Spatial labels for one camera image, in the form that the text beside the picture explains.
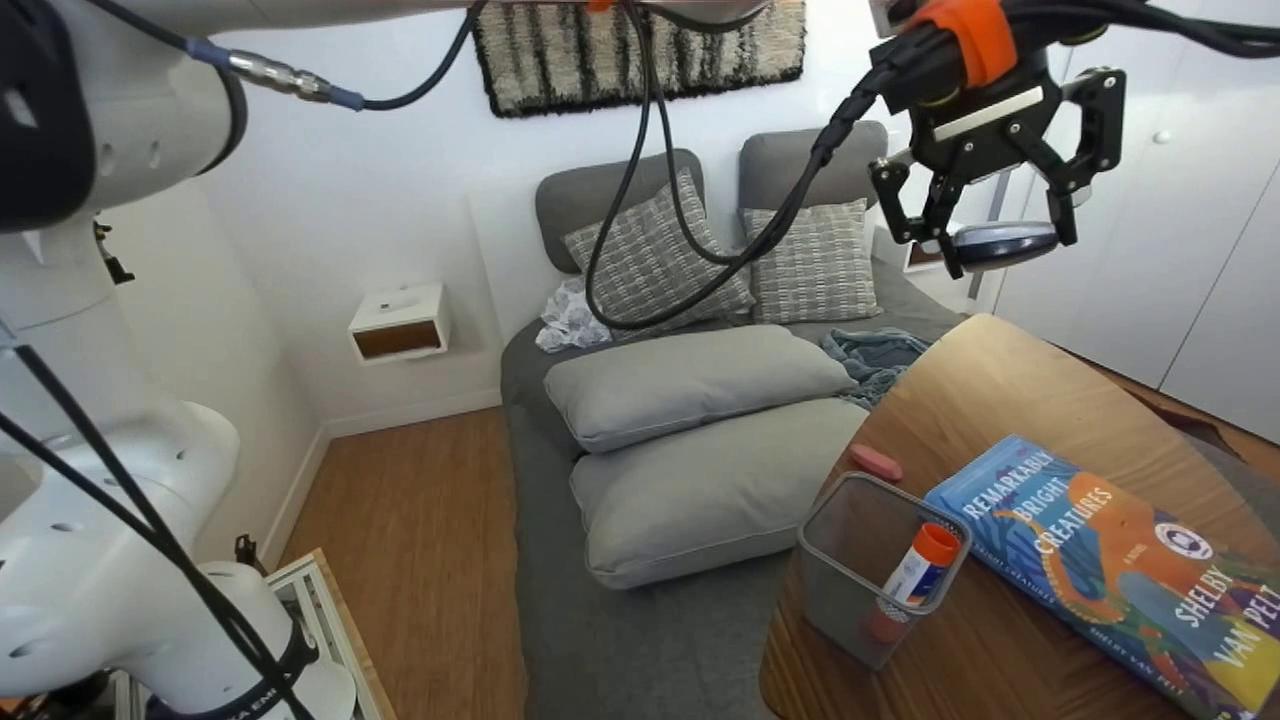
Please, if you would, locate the thin black cable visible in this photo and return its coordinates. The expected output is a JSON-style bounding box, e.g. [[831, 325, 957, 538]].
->
[[0, 337, 321, 720]]

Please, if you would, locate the white picture frame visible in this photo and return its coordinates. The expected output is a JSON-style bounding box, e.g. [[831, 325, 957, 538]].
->
[[258, 546, 398, 720]]

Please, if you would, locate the pink eraser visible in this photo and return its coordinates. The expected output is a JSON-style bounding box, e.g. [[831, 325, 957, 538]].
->
[[842, 441, 909, 487]]

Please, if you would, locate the black cable blue connector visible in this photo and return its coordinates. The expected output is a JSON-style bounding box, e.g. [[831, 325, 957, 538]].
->
[[84, 0, 488, 122]]

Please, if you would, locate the orange cable strap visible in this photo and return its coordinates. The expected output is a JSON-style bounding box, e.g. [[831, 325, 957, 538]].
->
[[909, 0, 1024, 91]]

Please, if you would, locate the colourful paperback book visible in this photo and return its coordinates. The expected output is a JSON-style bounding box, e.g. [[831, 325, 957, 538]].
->
[[919, 432, 1280, 720]]

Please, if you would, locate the wooden side table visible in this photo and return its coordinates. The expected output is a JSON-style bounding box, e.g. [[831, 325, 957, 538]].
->
[[757, 307, 1280, 720]]

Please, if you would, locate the blue throw blanket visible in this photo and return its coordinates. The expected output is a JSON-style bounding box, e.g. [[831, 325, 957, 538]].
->
[[811, 325, 931, 408]]

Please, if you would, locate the glue stick orange cap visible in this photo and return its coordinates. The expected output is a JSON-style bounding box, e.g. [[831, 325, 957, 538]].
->
[[875, 517, 969, 619]]

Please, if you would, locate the white wall nightstand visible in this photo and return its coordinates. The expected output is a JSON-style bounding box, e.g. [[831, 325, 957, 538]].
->
[[345, 276, 454, 368]]

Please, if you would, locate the plain white pillow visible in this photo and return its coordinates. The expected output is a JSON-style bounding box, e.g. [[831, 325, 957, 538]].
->
[[568, 393, 870, 598], [539, 320, 858, 462]]

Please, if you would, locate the dark eyeglass case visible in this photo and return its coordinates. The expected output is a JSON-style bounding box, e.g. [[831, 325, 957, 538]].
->
[[948, 217, 1063, 273]]

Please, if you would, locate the grey headboard cushion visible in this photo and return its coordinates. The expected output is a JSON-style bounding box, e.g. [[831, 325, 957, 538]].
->
[[731, 122, 891, 222], [532, 144, 709, 282]]

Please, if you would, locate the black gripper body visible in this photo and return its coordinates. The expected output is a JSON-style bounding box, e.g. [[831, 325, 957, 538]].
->
[[862, 21, 1072, 175]]

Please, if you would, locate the woven wall hanging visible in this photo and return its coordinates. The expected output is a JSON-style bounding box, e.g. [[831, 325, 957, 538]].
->
[[469, 0, 811, 124]]

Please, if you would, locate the white floral pillow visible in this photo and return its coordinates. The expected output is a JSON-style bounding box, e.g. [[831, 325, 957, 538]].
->
[[532, 276, 619, 361]]

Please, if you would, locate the small grey checked cushion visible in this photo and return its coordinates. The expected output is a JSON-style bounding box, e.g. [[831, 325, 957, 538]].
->
[[738, 198, 883, 329]]

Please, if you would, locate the white wardrobe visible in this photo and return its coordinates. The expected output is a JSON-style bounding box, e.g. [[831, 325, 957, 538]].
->
[[978, 0, 1280, 449]]

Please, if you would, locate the large grey striped cushion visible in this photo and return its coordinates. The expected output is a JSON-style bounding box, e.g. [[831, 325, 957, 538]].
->
[[559, 175, 760, 332]]

